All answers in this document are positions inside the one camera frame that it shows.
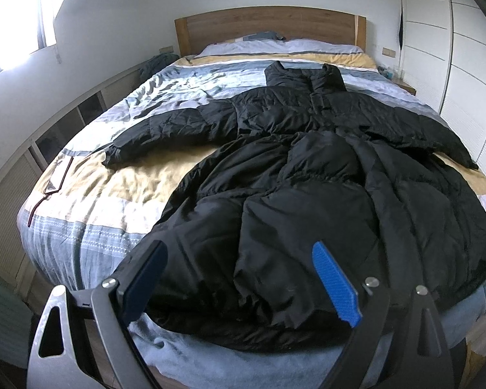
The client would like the dark green cloth bundle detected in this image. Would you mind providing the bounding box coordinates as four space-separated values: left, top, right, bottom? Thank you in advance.
139 53 179 82

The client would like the wooden headboard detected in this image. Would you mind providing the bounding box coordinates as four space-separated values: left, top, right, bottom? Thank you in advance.
174 6 367 56

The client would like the beige wall socket right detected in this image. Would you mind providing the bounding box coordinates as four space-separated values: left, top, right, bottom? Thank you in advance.
382 47 396 58

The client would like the beige wall socket left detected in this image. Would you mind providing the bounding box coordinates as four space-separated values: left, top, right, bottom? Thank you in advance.
159 46 174 53

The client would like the white pillow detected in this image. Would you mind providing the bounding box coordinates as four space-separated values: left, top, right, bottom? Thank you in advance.
199 39 364 56

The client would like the white wardrobe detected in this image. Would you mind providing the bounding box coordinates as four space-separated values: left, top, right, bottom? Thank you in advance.
400 0 486 175

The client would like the grey-blue pillow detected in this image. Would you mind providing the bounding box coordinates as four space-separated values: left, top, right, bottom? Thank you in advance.
241 31 285 41

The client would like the beige wall socket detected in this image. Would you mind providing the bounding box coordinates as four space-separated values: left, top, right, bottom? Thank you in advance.
159 46 174 53
382 47 396 58

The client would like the black puffer down coat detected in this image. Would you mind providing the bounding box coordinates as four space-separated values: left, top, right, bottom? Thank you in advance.
104 62 486 352

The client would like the low window-side shelf cabinet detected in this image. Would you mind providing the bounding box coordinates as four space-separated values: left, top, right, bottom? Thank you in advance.
0 64 141 300

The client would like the wooden nightstand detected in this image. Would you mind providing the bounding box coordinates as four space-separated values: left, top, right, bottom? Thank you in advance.
391 78 416 96

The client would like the striped blue yellow duvet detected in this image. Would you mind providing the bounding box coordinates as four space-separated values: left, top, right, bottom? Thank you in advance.
16 50 486 389

